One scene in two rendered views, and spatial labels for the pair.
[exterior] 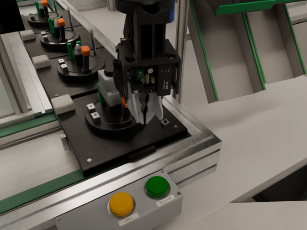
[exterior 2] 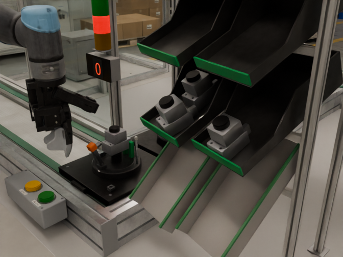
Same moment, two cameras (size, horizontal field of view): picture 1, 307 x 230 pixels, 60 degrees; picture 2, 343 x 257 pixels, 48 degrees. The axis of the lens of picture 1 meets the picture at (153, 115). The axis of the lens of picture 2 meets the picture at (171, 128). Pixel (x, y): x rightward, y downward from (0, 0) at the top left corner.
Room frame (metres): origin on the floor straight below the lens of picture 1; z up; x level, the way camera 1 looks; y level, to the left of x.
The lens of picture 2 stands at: (0.38, -0.88, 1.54)
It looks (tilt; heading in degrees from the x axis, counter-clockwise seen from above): 25 degrees down; 74
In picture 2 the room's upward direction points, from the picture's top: straight up
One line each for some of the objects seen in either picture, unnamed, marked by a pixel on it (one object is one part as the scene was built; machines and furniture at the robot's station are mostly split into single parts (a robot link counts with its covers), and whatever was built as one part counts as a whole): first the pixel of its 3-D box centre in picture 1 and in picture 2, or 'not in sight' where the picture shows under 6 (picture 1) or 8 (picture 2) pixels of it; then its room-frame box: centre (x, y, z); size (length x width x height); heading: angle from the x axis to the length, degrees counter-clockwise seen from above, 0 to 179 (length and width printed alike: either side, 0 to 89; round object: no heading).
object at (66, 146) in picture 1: (64, 142); not in sight; (0.42, 0.20, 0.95); 0.01 x 0.01 x 0.04; 30
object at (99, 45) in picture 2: not in sight; (102, 40); (0.49, 0.31, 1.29); 0.05 x 0.05 x 0.05
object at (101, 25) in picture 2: not in sight; (101, 23); (0.49, 0.31, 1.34); 0.05 x 0.05 x 0.05
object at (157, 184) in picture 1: (157, 187); (46, 198); (0.29, -0.01, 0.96); 0.04 x 0.04 x 0.02
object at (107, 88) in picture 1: (110, 81); (118, 137); (0.49, 0.09, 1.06); 0.08 x 0.04 x 0.07; 30
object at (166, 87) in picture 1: (145, 45); (49, 102); (0.33, 0.01, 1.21); 0.09 x 0.08 x 0.12; 13
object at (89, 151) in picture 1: (116, 119); (117, 169); (0.48, 0.09, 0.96); 0.24 x 0.24 x 0.02; 30
